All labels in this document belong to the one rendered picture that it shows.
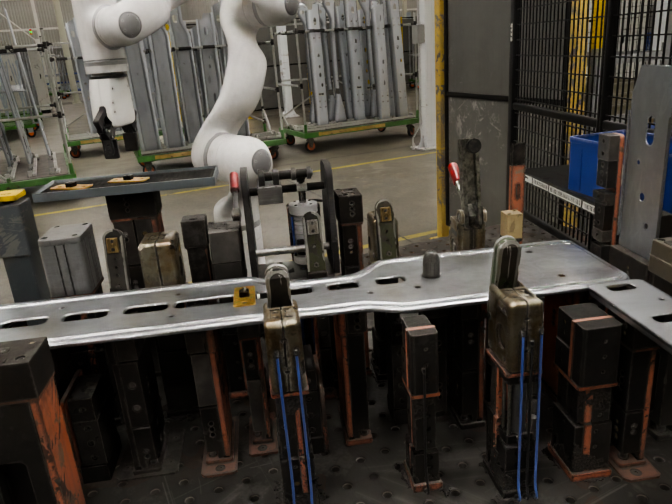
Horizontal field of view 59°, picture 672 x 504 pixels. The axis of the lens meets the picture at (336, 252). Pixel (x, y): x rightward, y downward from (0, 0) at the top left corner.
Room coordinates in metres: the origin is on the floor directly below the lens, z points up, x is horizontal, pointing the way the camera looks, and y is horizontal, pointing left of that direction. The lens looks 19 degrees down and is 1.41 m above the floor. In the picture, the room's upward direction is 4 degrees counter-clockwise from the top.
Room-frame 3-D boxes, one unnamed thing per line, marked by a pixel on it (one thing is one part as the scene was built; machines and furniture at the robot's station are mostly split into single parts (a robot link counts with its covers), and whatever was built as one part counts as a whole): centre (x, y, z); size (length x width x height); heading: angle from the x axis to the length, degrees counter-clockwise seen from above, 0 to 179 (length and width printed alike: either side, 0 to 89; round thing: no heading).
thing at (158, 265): (1.11, 0.34, 0.89); 0.13 x 0.11 x 0.38; 6
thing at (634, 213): (1.04, -0.56, 1.17); 0.12 x 0.01 x 0.34; 6
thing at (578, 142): (1.32, -0.70, 1.10); 0.30 x 0.17 x 0.13; 15
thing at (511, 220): (1.16, -0.36, 0.88); 0.04 x 0.04 x 0.36; 6
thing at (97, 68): (1.29, 0.44, 1.40); 0.09 x 0.08 x 0.03; 171
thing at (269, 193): (1.19, 0.09, 0.94); 0.18 x 0.13 x 0.49; 96
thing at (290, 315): (0.81, 0.09, 0.87); 0.12 x 0.09 x 0.35; 6
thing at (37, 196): (1.28, 0.43, 1.16); 0.37 x 0.14 x 0.02; 96
